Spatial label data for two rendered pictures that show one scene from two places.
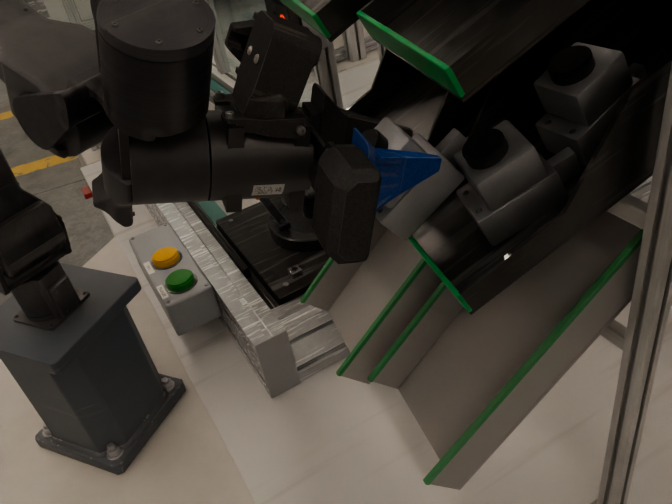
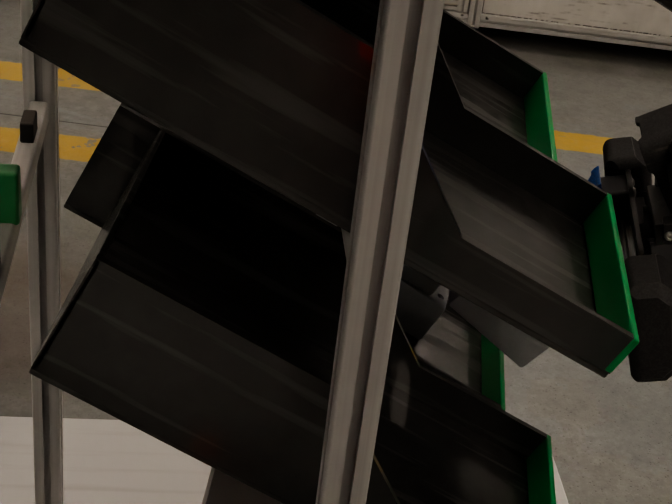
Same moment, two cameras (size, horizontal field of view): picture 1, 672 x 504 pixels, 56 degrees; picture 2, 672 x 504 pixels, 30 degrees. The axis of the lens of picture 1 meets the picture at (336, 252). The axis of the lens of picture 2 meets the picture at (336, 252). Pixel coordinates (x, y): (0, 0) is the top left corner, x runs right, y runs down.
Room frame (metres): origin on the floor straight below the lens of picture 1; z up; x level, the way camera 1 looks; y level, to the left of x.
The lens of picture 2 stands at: (1.04, 0.00, 1.66)
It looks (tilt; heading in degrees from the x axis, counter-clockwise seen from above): 32 degrees down; 195
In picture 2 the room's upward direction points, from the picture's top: 7 degrees clockwise
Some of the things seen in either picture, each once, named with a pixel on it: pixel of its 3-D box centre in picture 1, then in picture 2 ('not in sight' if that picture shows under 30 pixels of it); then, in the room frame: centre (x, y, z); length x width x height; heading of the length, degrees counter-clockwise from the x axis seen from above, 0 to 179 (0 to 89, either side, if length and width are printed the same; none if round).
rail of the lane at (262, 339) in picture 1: (176, 215); not in sight; (0.99, 0.27, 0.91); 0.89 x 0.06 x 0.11; 23
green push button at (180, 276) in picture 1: (180, 282); not in sight; (0.72, 0.23, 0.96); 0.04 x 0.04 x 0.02
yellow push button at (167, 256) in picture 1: (166, 259); not in sight; (0.79, 0.25, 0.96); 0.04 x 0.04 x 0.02
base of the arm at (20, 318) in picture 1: (42, 288); not in sight; (0.59, 0.33, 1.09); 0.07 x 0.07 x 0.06; 60
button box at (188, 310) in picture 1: (172, 274); not in sight; (0.79, 0.25, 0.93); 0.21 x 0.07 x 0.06; 23
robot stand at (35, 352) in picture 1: (85, 365); not in sight; (0.59, 0.34, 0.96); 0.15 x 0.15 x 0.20; 60
